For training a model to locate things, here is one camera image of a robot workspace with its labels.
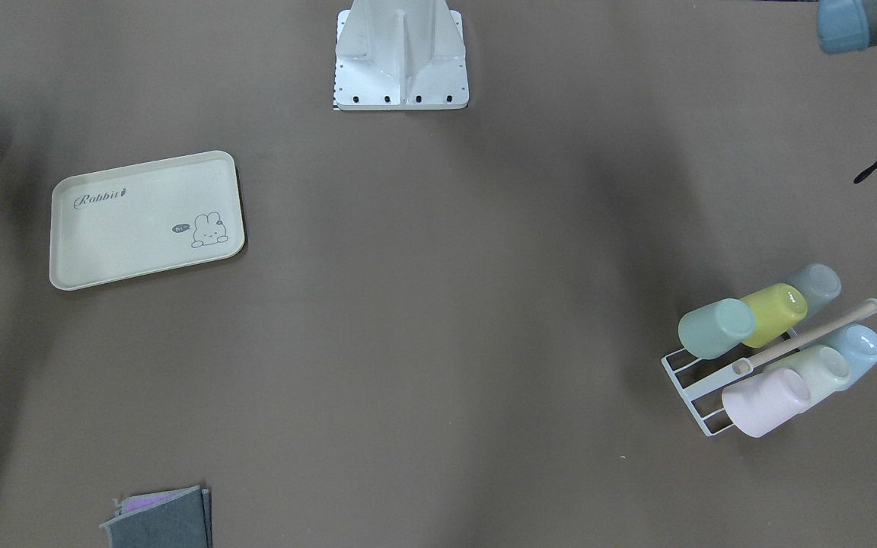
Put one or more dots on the cream rabbit tray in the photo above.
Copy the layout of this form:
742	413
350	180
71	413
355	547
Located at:
118	224

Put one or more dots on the green cup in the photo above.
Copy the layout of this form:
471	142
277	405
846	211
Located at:
714	329

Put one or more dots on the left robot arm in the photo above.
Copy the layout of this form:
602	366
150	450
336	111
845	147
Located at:
846	26

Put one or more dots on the pink cup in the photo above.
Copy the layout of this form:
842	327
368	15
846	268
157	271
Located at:
757	405

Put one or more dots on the yellow cup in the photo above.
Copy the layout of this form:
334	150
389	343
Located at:
775	309

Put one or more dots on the grey-blue cup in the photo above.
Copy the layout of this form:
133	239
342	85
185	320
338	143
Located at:
818	283

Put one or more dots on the cream white cup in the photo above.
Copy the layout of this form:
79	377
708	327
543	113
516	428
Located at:
824	370

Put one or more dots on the light blue cup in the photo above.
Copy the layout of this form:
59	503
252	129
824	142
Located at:
858	345

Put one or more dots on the grey folded cloth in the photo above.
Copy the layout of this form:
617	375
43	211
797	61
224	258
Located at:
170	518

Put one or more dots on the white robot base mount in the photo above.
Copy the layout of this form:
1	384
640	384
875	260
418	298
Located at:
400	55

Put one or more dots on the white wire cup rack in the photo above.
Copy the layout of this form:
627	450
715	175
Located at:
703	396

